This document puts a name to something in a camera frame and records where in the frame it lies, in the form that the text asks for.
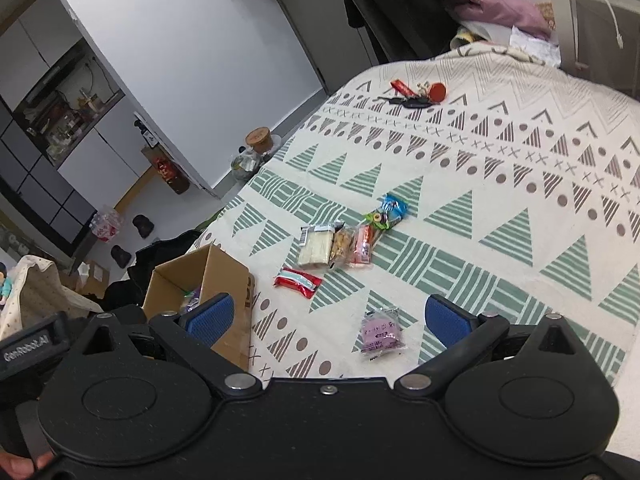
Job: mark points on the patterned triangle bed cover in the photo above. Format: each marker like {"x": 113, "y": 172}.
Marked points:
{"x": 523, "y": 199}

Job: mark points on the white kitchen cabinet unit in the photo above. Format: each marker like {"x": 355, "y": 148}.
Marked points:
{"x": 71, "y": 108}

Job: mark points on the pink plastic bag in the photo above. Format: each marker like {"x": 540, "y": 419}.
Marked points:
{"x": 106, "y": 223}

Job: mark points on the black slipper far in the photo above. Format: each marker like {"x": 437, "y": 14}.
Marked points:
{"x": 143, "y": 225}

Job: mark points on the black grid glass door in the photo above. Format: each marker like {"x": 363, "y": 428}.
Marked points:
{"x": 40, "y": 194}

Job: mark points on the purple long bread snack pack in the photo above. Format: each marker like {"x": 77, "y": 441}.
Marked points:
{"x": 191, "y": 300}

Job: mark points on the clear white cake pack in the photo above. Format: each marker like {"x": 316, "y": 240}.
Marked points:
{"x": 315, "y": 244}

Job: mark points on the crumpled white plastic bag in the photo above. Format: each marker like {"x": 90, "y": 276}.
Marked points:
{"x": 541, "y": 49}

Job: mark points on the dark red bottle box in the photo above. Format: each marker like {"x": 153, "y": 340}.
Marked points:
{"x": 167, "y": 169}

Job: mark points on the open brown cardboard box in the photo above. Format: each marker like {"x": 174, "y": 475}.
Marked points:
{"x": 216, "y": 272}

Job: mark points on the black slipper near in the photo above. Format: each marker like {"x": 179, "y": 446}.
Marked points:
{"x": 121, "y": 257}

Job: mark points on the wooden lid glass jar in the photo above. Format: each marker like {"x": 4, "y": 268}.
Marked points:
{"x": 263, "y": 142}

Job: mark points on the black slipper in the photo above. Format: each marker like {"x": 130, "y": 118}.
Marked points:
{"x": 143, "y": 225}
{"x": 121, "y": 257}

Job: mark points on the small flat cardboard box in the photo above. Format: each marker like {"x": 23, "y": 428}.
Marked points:
{"x": 90, "y": 278}

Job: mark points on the beige dotted tote bag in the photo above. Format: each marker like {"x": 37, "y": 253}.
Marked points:
{"x": 37, "y": 293}

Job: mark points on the small purple snack pack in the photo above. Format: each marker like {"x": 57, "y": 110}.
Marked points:
{"x": 379, "y": 333}

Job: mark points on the black clothing on floor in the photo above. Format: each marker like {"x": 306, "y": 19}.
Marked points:
{"x": 132, "y": 291}

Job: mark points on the white desk with clutter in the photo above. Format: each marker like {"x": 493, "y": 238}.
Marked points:
{"x": 599, "y": 41}

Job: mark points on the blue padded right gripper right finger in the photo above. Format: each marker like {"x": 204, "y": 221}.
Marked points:
{"x": 448, "y": 322}

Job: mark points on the red white wafer pack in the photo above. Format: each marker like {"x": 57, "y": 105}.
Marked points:
{"x": 304, "y": 283}

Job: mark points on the green colourful candy pack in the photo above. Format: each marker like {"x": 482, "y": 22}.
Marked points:
{"x": 379, "y": 219}

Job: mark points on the blue snack pack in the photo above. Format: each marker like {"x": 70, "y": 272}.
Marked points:
{"x": 393, "y": 208}

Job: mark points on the brown nut bar pack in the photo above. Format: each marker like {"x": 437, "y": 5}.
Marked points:
{"x": 341, "y": 248}

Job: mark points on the cartoon boy figure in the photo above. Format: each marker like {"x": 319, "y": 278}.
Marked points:
{"x": 5, "y": 285}

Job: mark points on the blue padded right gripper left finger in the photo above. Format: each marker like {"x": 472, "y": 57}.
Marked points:
{"x": 208, "y": 322}

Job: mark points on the pink red snack pack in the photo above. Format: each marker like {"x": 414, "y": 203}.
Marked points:
{"x": 363, "y": 241}

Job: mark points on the person's hand at handle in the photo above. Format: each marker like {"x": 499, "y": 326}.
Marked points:
{"x": 20, "y": 468}

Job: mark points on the purple pillow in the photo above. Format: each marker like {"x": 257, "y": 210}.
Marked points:
{"x": 521, "y": 14}

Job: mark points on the clear glass teapot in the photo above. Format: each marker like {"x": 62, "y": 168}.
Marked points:
{"x": 246, "y": 164}

